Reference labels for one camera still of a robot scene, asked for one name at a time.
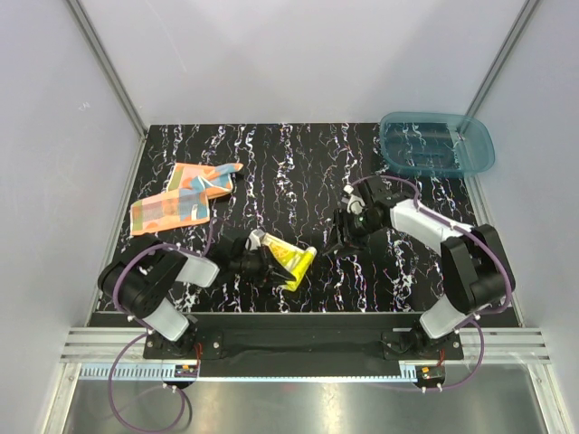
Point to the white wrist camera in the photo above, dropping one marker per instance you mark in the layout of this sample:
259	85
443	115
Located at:
354	204
254	239

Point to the left aluminium frame post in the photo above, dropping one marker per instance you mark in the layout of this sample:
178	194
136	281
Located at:
99	52

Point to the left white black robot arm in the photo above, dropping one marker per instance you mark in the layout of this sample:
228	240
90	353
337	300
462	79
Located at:
138	281

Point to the right aluminium frame post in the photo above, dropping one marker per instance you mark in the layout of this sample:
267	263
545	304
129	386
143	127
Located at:
509	44

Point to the yellow crocodile towel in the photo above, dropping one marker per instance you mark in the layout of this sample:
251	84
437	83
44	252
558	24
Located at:
292	258

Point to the orange blue patterned towel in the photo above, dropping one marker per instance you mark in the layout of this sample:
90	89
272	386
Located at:
185	201

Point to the aluminium frame post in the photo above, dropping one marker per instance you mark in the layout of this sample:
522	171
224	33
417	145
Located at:
509	44
99	52

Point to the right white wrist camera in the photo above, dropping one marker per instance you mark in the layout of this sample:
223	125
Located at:
354	204

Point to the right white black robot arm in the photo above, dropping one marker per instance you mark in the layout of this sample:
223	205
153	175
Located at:
476	275

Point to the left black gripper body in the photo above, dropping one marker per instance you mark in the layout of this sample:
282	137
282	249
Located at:
257	265

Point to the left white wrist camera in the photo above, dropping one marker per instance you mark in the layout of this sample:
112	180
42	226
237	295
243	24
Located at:
254	239

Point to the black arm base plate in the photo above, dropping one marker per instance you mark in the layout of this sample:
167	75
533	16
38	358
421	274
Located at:
297	333

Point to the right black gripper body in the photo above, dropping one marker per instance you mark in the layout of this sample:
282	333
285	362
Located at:
356	227

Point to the aluminium rail with slots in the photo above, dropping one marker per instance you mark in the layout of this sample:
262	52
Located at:
119	354

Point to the blue transparent plastic bin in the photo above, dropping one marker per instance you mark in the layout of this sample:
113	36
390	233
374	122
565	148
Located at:
435	144

